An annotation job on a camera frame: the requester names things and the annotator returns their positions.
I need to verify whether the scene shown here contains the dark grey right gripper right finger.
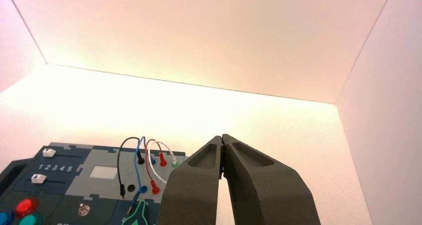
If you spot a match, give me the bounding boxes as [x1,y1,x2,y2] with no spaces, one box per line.
[221,133,321,225]

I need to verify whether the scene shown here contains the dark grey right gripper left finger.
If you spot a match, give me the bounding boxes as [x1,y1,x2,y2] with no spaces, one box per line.
[158,135,223,225]

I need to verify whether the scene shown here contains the white display window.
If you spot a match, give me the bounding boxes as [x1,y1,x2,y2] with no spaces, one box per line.
[89,165,118,180]

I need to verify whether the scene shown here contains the blue grey task board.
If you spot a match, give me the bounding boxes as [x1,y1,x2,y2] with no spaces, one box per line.
[0,142,188,225]

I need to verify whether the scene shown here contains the green round push button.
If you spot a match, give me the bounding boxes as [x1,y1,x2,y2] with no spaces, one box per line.
[18,214,43,225]

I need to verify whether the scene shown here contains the red round push button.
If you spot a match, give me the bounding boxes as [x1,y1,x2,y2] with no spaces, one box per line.
[14,198,39,218]

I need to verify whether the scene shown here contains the blue round push button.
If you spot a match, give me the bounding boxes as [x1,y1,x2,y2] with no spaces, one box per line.
[0,211,15,225]

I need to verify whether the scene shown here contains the white jumper cable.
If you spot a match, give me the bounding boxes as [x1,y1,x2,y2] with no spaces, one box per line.
[147,141,179,185]

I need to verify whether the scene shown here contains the red jumper cable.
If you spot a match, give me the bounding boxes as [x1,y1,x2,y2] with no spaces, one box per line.
[144,139,168,196]

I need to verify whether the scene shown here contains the blue jumper cable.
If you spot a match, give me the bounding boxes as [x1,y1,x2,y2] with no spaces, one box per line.
[127,136,157,215]

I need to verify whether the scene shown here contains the black jumper cable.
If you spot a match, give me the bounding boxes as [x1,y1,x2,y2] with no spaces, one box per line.
[117,136,145,199]

